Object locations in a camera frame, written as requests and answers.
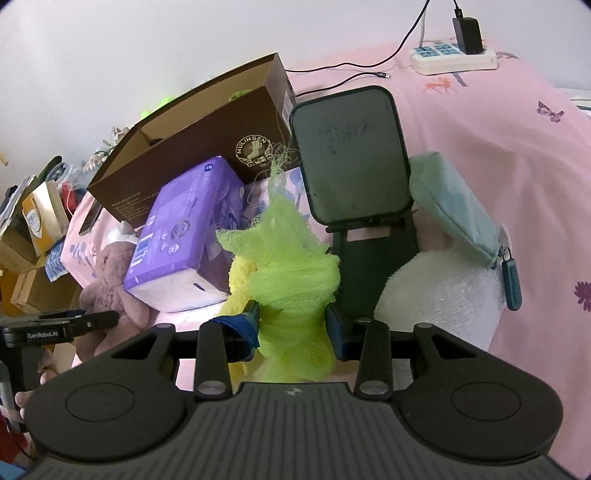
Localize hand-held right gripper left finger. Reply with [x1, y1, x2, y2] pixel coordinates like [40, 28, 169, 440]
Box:
[108, 300, 262, 400]

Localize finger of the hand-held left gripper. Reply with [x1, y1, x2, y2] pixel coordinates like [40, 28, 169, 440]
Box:
[74, 310, 120, 334]

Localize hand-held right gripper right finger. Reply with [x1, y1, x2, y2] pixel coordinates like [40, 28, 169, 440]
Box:
[325, 305, 485, 400]

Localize pink plush bunny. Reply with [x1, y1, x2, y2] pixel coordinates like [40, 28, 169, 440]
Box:
[76, 240, 158, 361]

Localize green mesh bath sponge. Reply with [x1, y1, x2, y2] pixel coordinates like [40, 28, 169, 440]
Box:
[216, 154, 340, 384]

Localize white bubble plush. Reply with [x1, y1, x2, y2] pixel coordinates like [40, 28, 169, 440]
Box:
[373, 247, 506, 354]

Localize teal zipper pouch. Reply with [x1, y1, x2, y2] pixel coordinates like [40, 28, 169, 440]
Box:
[409, 151, 525, 311]

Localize brown cardboard box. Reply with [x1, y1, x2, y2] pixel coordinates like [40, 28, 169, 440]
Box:
[87, 52, 298, 229]

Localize plain cardboard carton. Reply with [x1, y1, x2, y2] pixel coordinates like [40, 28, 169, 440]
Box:
[0, 222, 81, 317]

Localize blue patterned cloth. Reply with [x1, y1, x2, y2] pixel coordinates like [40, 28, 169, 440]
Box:
[45, 242, 70, 282]

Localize black smartphone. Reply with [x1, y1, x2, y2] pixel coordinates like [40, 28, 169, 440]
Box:
[78, 198, 103, 236]

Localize red garment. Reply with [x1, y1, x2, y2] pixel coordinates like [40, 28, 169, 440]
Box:
[0, 415, 28, 472]

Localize purple tissue pack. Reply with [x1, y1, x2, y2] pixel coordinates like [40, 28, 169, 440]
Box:
[124, 156, 245, 315]

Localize gold paper bag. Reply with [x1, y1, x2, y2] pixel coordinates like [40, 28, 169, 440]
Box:
[21, 181, 68, 257]

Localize dark green item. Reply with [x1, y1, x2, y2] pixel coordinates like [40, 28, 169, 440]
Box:
[37, 156, 70, 185]

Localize dark phone on stand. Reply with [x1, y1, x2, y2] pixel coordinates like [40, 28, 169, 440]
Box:
[289, 86, 414, 227]

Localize green and yellow plush toy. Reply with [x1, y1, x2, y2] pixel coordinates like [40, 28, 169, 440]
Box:
[141, 95, 174, 118]

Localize pink floral bedsheet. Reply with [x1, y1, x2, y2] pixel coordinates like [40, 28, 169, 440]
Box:
[60, 39, 591, 462]

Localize white power strip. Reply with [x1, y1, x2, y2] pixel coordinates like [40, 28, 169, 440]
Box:
[410, 42, 499, 75]

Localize black charger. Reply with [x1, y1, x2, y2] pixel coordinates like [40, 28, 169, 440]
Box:
[451, 16, 483, 55]

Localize striped cloth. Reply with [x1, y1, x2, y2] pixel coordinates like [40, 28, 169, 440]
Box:
[556, 85, 591, 112]

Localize black cable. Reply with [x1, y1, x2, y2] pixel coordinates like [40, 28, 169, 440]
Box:
[284, 0, 462, 100]

